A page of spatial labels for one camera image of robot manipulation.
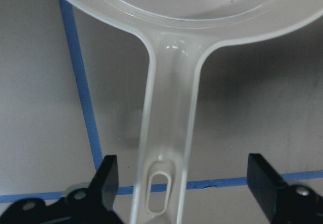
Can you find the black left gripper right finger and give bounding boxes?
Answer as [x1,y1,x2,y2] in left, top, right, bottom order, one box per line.
[247,153,322,223]

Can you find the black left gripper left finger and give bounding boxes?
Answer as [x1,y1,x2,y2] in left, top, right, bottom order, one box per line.
[1,155,121,223]

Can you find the beige plastic dustpan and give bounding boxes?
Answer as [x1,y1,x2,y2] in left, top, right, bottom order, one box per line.
[67,0,322,223]

